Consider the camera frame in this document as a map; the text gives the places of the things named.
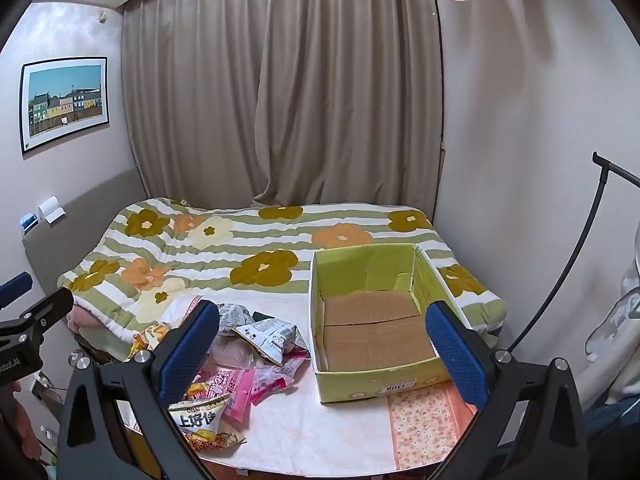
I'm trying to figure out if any green cardboard box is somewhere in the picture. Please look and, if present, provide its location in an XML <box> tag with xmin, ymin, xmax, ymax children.
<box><xmin>307</xmin><ymin>242</ymin><xmax>476</xmax><ymax>405</ymax></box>

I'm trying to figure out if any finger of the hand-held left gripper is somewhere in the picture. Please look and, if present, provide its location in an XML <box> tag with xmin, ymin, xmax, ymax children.
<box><xmin>0</xmin><ymin>287</ymin><xmax>75</xmax><ymax>343</ymax></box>
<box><xmin>0</xmin><ymin>272</ymin><xmax>34</xmax><ymax>309</ymax></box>

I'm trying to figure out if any white paper roll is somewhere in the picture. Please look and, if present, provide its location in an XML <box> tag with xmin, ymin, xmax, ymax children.
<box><xmin>38</xmin><ymin>195</ymin><xmax>67</xmax><ymax>224</ymax></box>

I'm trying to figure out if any pink striped snack packet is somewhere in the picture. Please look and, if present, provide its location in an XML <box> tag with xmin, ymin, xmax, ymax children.
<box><xmin>197</xmin><ymin>366</ymin><xmax>257</xmax><ymax>423</ymax></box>

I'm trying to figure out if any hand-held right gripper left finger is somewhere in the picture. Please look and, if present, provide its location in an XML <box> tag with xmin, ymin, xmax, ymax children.
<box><xmin>57</xmin><ymin>301</ymin><xmax>222</xmax><ymax>480</ymax></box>

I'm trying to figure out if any beige curtain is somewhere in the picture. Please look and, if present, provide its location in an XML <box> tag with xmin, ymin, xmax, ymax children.
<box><xmin>121</xmin><ymin>0</ymin><xmax>446</xmax><ymax>211</ymax></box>

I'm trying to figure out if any pink pillow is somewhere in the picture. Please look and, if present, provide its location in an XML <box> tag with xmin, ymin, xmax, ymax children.
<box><xmin>67</xmin><ymin>305</ymin><xmax>108</xmax><ymax>334</ymax></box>

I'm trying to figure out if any white garment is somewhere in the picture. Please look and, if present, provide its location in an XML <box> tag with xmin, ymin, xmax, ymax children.
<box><xmin>584</xmin><ymin>255</ymin><xmax>640</xmax><ymax>411</ymax></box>

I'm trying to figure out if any black curved stand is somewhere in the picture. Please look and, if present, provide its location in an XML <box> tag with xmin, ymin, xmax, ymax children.
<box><xmin>500</xmin><ymin>151</ymin><xmax>640</xmax><ymax>357</ymax></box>

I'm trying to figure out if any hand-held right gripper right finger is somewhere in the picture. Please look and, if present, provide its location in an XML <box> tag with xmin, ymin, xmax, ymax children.
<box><xmin>425</xmin><ymin>301</ymin><xmax>586</xmax><ymax>480</ymax></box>

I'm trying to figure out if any blue jeans leg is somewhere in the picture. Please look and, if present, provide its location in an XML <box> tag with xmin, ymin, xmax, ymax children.
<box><xmin>582</xmin><ymin>394</ymin><xmax>640</xmax><ymax>442</ymax></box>

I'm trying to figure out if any person's left hand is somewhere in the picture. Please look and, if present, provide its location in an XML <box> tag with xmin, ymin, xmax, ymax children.
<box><xmin>0</xmin><ymin>381</ymin><xmax>36</xmax><ymax>461</ymax></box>

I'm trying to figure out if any yellow white snack packet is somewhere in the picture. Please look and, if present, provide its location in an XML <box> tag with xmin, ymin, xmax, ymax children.
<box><xmin>167</xmin><ymin>392</ymin><xmax>247</xmax><ymax>453</ymax></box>

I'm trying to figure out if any grey printed snack packet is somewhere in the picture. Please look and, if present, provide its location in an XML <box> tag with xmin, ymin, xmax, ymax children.
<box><xmin>235</xmin><ymin>317</ymin><xmax>311</xmax><ymax>367</ymax></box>
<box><xmin>216</xmin><ymin>302</ymin><xmax>256</xmax><ymax>336</ymax></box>

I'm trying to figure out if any grey padded headboard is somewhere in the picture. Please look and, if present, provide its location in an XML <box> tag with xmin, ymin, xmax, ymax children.
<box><xmin>22</xmin><ymin>167</ymin><xmax>151</xmax><ymax>297</ymax></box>

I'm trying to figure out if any framed wall poster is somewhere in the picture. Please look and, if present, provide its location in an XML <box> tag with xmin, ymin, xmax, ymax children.
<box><xmin>20</xmin><ymin>56</ymin><xmax>110</xmax><ymax>156</ymax></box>

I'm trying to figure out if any floral striped blanket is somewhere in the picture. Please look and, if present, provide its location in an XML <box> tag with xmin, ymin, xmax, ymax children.
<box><xmin>57</xmin><ymin>197</ymin><xmax>507</xmax><ymax>347</ymax></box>

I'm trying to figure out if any orange floral mat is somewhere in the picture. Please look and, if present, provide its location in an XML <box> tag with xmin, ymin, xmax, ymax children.
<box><xmin>387</xmin><ymin>382</ymin><xmax>479</xmax><ymax>469</ymax></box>

